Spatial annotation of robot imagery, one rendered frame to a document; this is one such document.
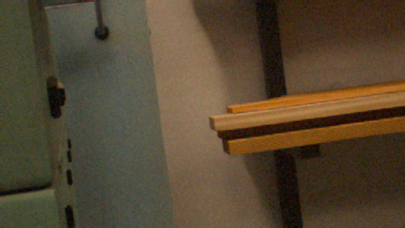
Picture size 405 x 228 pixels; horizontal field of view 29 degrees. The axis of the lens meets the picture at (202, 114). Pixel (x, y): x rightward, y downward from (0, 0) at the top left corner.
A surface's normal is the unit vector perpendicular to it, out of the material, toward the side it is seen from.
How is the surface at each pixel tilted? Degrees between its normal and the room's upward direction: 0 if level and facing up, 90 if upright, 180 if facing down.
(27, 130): 90
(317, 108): 89
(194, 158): 90
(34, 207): 90
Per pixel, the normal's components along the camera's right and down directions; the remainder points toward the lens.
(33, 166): 0.17, 0.03
